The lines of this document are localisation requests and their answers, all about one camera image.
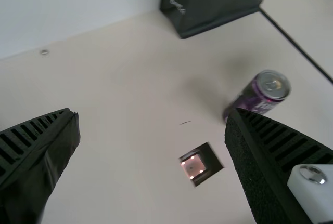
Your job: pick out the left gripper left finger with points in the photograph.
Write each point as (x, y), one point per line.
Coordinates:
(31, 161)

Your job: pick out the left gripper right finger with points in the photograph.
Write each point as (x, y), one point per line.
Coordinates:
(265, 161)

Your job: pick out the purple can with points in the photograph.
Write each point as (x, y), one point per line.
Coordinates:
(260, 96)

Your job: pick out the small square scanner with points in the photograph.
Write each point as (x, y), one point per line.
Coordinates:
(193, 168)

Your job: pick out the black strip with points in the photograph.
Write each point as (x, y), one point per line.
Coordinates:
(294, 44)

